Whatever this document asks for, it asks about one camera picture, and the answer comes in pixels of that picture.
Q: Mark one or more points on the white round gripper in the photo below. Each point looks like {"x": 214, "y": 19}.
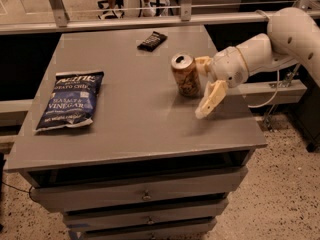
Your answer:
{"x": 227, "y": 66}

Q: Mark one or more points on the orange soda can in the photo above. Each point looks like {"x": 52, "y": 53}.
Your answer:
{"x": 184, "y": 69}

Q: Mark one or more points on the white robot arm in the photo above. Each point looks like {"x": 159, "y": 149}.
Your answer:
{"x": 292, "y": 37}

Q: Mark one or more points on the black snack bar wrapper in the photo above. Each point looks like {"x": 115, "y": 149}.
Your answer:
{"x": 152, "y": 42}

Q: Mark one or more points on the grey drawer cabinet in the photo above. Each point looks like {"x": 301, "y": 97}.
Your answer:
{"x": 144, "y": 137}

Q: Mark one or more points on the top drawer knob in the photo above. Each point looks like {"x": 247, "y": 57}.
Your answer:
{"x": 146, "y": 196}

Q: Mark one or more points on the drawer knob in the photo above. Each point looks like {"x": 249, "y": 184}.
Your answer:
{"x": 146, "y": 196}
{"x": 150, "y": 221}

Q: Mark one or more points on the blue potato chip bag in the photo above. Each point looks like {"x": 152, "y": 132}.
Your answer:
{"x": 73, "y": 100}

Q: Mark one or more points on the middle drawer knob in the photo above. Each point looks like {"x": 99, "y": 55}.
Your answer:
{"x": 150, "y": 221}

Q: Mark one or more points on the metal railing frame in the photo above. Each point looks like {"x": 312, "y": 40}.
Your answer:
{"x": 48, "y": 16}

